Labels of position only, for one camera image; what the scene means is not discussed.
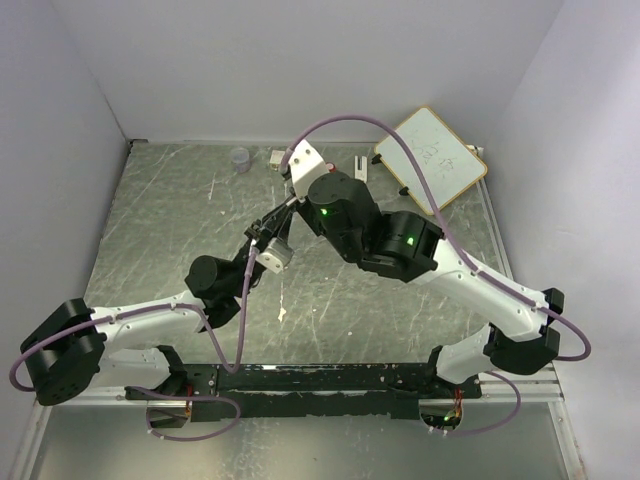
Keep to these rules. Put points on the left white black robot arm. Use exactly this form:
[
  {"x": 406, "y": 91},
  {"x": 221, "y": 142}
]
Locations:
[{"x": 79, "y": 348}]

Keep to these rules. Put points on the small whiteboard wooden frame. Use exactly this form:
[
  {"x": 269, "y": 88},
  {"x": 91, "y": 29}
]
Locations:
[{"x": 448, "y": 165}]

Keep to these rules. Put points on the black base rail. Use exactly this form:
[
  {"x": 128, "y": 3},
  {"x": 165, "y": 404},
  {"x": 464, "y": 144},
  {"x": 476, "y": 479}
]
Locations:
[{"x": 295, "y": 391}]

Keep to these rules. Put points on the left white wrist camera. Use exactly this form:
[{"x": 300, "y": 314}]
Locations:
[{"x": 276, "y": 256}]

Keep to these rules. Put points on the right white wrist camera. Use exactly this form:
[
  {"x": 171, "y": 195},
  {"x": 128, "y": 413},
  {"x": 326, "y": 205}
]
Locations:
[{"x": 305, "y": 166}]

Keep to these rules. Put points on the white black small device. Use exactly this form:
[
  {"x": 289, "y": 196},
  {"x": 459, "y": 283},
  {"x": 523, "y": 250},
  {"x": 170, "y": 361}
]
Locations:
[{"x": 361, "y": 168}]

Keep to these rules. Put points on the clear plastic cup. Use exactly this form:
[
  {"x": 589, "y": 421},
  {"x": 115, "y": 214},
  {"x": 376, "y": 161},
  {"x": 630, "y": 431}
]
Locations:
[{"x": 241, "y": 159}]

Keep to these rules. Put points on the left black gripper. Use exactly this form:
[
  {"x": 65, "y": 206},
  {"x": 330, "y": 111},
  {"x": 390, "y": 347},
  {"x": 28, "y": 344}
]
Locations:
[{"x": 259, "y": 232}]

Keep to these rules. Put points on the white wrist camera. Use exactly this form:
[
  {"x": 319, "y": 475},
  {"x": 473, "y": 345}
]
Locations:
[
  {"x": 305, "y": 166},
  {"x": 276, "y": 256}
]

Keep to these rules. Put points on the white red cardboard box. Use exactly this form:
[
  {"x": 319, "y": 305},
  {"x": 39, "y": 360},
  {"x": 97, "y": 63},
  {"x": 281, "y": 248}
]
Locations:
[{"x": 276, "y": 159}]

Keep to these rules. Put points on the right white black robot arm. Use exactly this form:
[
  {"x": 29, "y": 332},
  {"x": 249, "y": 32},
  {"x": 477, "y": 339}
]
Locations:
[{"x": 405, "y": 246}]

